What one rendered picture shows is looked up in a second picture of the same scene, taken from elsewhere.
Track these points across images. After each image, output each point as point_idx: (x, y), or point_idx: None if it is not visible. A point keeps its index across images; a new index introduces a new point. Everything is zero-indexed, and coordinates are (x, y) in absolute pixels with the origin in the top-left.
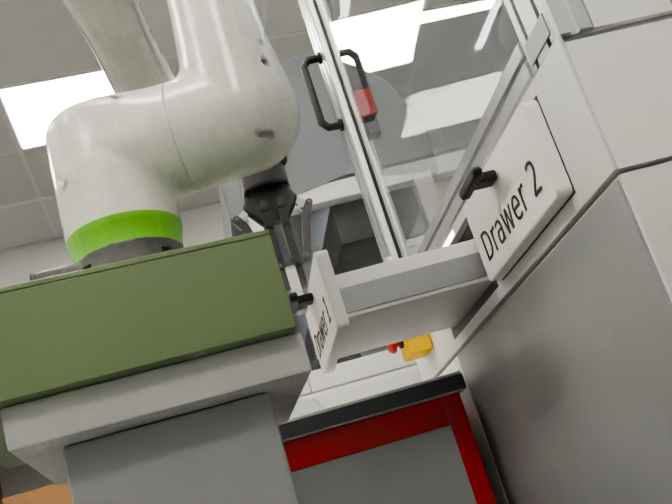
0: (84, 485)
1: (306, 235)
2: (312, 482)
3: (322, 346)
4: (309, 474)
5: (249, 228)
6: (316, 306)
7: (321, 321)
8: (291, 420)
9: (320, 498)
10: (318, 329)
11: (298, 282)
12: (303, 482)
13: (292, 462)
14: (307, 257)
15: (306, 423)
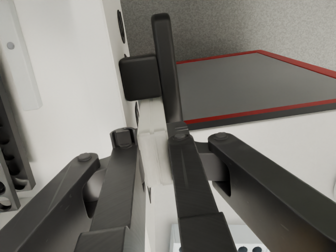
0: None
1: (48, 198)
2: (192, 115)
3: (138, 115)
4: (193, 117)
5: (319, 223)
6: (121, 57)
7: (122, 38)
8: (205, 128)
9: (186, 110)
10: (135, 118)
11: (142, 116)
12: (200, 114)
13: (209, 119)
14: (89, 154)
15: (188, 128)
